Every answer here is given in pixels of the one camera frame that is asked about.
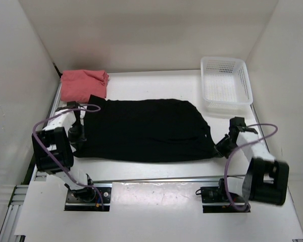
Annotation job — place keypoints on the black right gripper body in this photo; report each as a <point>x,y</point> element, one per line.
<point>224,146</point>

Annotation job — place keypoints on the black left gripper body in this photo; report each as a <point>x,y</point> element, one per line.
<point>76,133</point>

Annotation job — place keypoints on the pink t shirt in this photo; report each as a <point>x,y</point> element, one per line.
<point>79,85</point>

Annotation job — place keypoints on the black t shirt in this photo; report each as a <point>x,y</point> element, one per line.
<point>155,130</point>

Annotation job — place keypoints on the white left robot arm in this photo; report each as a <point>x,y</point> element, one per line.
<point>55,139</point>

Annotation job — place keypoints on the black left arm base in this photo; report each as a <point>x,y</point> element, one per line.
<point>88,199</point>

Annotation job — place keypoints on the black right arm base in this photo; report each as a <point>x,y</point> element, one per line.
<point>215,200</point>

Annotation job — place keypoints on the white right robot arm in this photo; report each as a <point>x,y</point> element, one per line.
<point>266,179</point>

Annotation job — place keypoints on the white plastic laundry basket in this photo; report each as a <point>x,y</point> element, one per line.
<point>225,83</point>

